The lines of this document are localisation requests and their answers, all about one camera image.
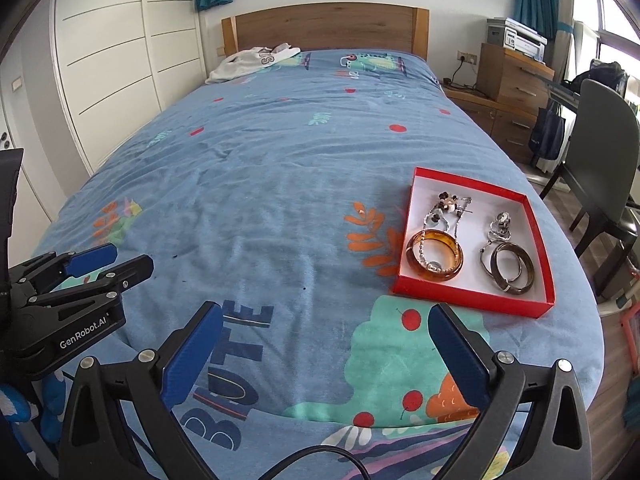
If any dark brown bangle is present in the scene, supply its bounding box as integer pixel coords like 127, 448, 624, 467
494, 242, 536, 296

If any amber bangle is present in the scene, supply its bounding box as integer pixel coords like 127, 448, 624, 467
405, 229, 464, 282

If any red shallow box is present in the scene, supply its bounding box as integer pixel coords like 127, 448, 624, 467
392, 167, 555, 318

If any small silver charm cluster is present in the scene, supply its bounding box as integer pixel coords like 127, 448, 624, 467
490, 211, 511, 236

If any black white bead bracelet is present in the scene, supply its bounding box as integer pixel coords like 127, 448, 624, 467
429, 188, 464, 226

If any silver chain necklace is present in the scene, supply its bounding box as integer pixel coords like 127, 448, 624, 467
416, 194, 475, 271

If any thin silver bangle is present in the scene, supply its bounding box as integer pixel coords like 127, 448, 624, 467
480, 240, 506, 280

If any blue patterned bedspread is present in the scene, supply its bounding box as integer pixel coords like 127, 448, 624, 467
38, 51, 604, 479

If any white wardrobe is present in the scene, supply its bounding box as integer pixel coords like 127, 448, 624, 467
52, 0, 205, 172

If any white garment on bed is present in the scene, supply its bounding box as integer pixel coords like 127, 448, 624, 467
205, 42, 302, 84

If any grey desk chair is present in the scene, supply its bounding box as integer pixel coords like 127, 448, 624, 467
540, 79, 639, 296

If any dark blue hanging bag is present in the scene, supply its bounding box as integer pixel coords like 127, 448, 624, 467
528, 103, 565, 162

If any low wooden nightstand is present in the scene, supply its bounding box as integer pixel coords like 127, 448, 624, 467
444, 87, 536, 164

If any wooden headboard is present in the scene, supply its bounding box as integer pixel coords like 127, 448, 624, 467
220, 2, 430, 60

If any wooden drawer chest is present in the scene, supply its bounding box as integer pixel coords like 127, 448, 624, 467
476, 44, 554, 115

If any dark backpack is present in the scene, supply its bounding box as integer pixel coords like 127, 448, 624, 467
568, 60, 628, 96

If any white printer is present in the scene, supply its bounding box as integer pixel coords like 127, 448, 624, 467
487, 18, 547, 63

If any black cable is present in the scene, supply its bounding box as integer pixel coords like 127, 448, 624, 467
257, 444, 374, 480

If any wall power socket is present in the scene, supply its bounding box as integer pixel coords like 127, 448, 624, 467
457, 51, 478, 65

